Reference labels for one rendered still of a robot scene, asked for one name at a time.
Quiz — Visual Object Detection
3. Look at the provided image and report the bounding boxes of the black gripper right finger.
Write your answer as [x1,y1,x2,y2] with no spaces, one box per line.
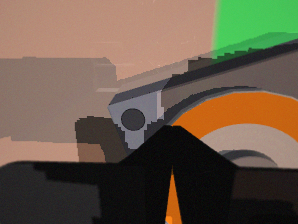
[172,125,298,224]

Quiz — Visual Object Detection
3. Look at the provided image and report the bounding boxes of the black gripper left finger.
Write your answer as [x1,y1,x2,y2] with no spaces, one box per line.
[0,125,173,224]

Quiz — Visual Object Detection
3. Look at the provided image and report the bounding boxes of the orange round plate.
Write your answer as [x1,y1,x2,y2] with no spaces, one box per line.
[166,88,298,224]

